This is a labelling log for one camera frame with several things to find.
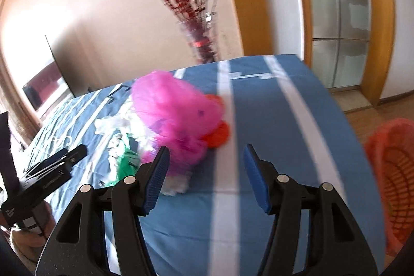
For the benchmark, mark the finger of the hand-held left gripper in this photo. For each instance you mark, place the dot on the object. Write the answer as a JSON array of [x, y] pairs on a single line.
[[61, 159]]

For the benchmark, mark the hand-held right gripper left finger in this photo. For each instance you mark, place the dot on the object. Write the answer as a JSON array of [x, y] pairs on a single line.
[[157, 179]]

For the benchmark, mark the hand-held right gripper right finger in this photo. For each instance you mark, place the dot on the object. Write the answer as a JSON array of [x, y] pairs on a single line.
[[255, 180]]

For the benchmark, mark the pink plastic bag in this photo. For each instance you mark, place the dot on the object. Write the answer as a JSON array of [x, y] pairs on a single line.
[[174, 111]]

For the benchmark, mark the red plastic mesh basket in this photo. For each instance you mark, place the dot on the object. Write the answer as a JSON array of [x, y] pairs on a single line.
[[396, 179]]

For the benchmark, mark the person's left forearm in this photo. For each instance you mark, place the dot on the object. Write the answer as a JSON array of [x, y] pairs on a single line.
[[26, 247]]

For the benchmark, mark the green plastic scrap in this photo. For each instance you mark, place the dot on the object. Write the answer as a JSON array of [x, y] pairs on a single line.
[[127, 162]]

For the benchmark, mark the orange red plastic bag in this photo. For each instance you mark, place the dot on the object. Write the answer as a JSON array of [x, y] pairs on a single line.
[[220, 133]]

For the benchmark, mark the clear bubble wrap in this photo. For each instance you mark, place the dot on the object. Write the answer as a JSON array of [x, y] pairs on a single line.
[[113, 124]]

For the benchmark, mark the blue striped tablecloth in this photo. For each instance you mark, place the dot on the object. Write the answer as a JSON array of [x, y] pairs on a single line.
[[275, 120]]

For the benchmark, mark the black flat television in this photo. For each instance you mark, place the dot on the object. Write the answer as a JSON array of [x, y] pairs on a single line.
[[51, 75]]

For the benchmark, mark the glass vase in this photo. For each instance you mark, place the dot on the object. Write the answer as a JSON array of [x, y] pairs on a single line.
[[202, 43]]

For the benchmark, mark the frosted glass pane door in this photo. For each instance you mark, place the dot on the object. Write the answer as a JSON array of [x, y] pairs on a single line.
[[339, 20]]

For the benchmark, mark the wooden wall pillar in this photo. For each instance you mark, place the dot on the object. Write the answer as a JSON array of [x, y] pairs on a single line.
[[245, 4]]

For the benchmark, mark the wooden door frame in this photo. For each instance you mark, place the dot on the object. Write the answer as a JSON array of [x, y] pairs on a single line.
[[381, 36]]

